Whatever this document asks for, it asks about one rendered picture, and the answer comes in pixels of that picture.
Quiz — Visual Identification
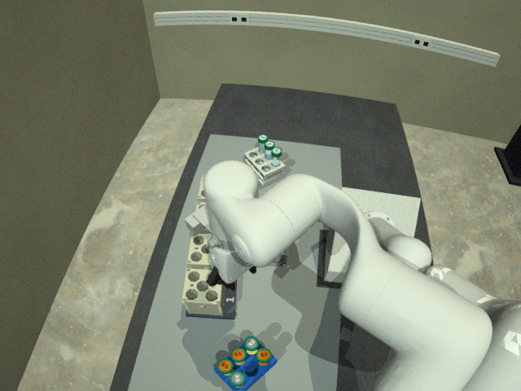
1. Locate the blue tube rack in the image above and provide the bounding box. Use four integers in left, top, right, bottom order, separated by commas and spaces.
214, 344, 276, 391

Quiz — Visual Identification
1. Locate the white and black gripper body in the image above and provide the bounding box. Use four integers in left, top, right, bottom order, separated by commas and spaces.
209, 246, 253, 283

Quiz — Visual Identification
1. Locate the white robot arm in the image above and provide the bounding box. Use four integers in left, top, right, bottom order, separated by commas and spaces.
185, 160, 521, 391

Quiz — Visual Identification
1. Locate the cream bucket adapter with holes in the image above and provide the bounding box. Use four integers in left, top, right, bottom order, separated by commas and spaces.
198, 175, 206, 203
182, 268, 225, 316
195, 202, 211, 234
187, 233, 212, 270

